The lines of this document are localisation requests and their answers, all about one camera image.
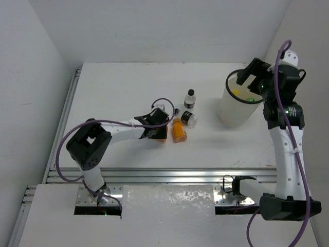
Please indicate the white foam sheet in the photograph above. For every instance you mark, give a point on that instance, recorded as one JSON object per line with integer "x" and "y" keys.
{"x": 168, "y": 215}

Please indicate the clear bottle black cap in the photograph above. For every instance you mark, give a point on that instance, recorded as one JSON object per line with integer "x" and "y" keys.
{"x": 190, "y": 99}

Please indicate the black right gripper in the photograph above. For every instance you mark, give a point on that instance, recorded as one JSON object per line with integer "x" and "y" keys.
{"x": 258, "y": 67}

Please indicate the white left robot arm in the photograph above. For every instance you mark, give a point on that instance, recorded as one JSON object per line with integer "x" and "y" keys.
{"x": 89, "y": 144}

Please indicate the aluminium frame rail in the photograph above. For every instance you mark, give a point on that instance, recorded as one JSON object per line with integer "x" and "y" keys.
{"x": 213, "y": 153}

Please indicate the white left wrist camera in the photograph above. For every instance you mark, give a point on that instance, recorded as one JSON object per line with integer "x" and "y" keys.
{"x": 160, "y": 106}

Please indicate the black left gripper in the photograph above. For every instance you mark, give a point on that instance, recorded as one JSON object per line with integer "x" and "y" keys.
{"x": 153, "y": 123}

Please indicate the white bin with black rim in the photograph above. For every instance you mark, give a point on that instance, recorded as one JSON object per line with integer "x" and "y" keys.
{"x": 234, "y": 110}

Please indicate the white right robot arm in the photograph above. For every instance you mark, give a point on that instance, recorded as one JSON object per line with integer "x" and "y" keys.
{"x": 285, "y": 121}

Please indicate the clear bottle with black label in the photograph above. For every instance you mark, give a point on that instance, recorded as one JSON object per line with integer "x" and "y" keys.
{"x": 186, "y": 117}

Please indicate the clear bottle with yellow cap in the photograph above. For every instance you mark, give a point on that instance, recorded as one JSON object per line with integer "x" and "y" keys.
{"x": 235, "y": 91}

